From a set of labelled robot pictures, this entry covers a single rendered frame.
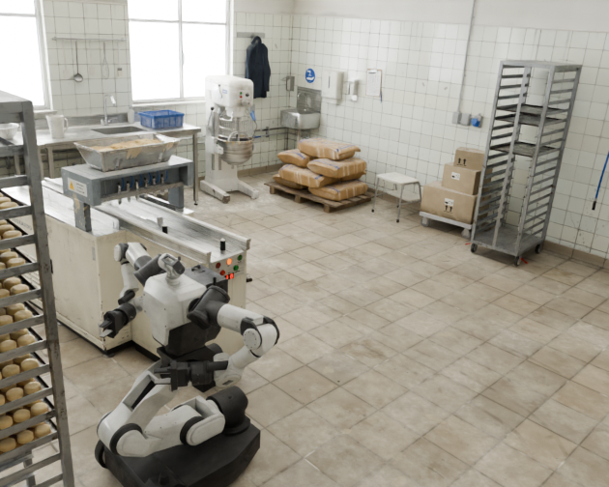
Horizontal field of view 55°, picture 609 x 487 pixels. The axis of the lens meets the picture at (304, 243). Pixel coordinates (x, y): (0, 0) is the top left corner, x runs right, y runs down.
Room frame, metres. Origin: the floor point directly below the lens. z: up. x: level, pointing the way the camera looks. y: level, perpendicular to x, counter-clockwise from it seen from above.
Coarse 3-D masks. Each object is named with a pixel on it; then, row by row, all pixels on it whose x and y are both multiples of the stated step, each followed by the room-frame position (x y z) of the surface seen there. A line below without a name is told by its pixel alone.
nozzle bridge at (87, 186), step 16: (176, 160) 3.65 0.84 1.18; (64, 176) 3.30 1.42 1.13; (80, 176) 3.18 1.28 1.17; (96, 176) 3.18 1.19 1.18; (112, 176) 3.21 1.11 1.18; (128, 176) 3.29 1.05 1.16; (144, 176) 3.48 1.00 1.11; (160, 176) 3.57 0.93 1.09; (176, 176) 3.67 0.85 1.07; (192, 176) 3.66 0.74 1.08; (64, 192) 3.31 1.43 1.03; (80, 192) 3.19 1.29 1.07; (96, 192) 3.13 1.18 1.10; (112, 192) 3.30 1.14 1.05; (128, 192) 3.33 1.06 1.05; (144, 192) 3.41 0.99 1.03; (176, 192) 3.72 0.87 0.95; (80, 208) 3.20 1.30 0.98; (80, 224) 3.21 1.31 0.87
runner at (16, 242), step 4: (20, 236) 1.60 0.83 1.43; (24, 236) 1.60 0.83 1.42; (28, 236) 1.61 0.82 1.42; (32, 236) 1.62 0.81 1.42; (4, 240) 1.56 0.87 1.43; (8, 240) 1.57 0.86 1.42; (12, 240) 1.58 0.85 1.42; (16, 240) 1.59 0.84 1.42; (20, 240) 1.60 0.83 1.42; (24, 240) 1.60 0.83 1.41; (28, 240) 1.61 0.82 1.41; (32, 240) 1.62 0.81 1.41; (0, 244) 1.56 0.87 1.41; (4, 244) 1.56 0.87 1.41; (8, 244) 1.57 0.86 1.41; (12, 244) 1.58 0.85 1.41; (16, 244) 1.59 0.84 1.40; (20, 244) 1.59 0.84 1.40; (24, 244) 1.60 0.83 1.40; (0, 248) 1.55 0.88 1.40; (4, 248) 1.56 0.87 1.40; (8, 248) 1.57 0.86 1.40
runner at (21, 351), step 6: (36, 342) 1.60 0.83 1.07; (42, 342) 1.61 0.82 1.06; (18, 348) 1.56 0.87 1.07; (24, 348) 1.58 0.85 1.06; (30, 348) 1.59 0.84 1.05; (36, 348) 1.60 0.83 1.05; (42, 348) 1.61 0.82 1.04; (0, 354) 1.53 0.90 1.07; (6, 354) 1.54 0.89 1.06; (12, 354) 1.55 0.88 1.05; (18, 354) 1.56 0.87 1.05; (24, 354) 1.57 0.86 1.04; (0, 360) 1.52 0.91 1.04; (6, 360) 1.54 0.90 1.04
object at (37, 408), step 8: (40, 400) 1.69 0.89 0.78; (16, 408) 1.63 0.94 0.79; (24, 408) 1.65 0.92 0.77; (32, 408) 1.63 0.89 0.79; (40, 408) 1.63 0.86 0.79; (0, 416) 1.59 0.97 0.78; (8, 416) 1.58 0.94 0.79; (16, 416) 1.58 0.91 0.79; (24, 416) 1.59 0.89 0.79; (32, 416) 1.61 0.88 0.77; (0, 424) 1.54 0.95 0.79; (8, 424) 1.55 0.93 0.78
